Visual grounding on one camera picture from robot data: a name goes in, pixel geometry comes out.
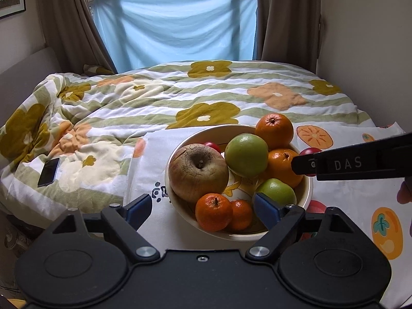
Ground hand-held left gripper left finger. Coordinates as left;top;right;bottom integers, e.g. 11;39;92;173
40;194;160;264

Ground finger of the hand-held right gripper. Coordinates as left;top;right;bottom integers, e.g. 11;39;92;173
291;133;412;181

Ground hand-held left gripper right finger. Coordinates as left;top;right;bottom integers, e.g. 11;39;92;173
246;192;363;263

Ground green apple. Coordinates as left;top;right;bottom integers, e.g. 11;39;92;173
256;178;297;206
224;133;269;178

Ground small red-orange tangerine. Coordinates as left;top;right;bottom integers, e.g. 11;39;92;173
227;200;253;231

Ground orange tangerine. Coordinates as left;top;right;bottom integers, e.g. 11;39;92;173
195;193;233;231

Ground wrinkled yellow apple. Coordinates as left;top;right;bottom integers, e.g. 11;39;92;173
168;143;230;204

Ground large orange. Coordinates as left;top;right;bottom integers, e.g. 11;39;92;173
255;113;294;151

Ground cream bowl with yellow pattern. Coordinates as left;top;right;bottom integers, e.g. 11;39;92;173
165;124;313;241

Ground person's right hand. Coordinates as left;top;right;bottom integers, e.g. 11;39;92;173
397;178;412;204

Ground white fruit-print cloth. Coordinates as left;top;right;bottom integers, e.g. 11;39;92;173
124;122;412;309

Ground black smartphone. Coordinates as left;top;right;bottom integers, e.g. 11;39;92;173
37;157;61;188

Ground floral striped duvet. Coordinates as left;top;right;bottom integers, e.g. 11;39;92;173
0;59;375;219

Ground floral pillow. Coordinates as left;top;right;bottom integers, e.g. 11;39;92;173
83;64;115;75

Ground brown curtain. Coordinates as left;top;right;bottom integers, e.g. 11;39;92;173
256;0;322;71
35;0;118;74

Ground light blue window cloth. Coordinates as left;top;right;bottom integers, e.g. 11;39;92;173
93;0;258;73

